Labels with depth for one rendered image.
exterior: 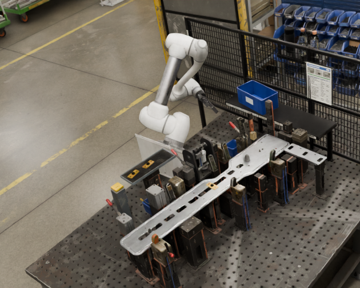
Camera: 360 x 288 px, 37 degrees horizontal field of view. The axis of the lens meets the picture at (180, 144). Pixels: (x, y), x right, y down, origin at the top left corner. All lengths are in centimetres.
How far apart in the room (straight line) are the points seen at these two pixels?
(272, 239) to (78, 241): 132
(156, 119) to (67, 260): 124
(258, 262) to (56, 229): 230
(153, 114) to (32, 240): 175
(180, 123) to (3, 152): 296
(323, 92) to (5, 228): 317
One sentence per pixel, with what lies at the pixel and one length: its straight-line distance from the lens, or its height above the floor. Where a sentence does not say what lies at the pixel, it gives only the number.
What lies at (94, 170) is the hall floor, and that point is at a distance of 566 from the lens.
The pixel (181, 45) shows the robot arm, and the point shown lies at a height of 157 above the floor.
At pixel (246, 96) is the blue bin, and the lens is 414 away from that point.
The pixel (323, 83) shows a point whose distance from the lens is 385.
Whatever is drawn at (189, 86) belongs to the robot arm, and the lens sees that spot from 450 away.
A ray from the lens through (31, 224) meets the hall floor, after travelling 527.
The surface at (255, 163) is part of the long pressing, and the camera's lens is 363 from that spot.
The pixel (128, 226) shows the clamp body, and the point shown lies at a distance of 330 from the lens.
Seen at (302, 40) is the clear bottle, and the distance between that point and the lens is 391.
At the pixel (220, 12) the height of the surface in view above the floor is 113.
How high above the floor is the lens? 318
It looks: 34 degrees down
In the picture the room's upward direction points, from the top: 11 degrees counter-clockwise
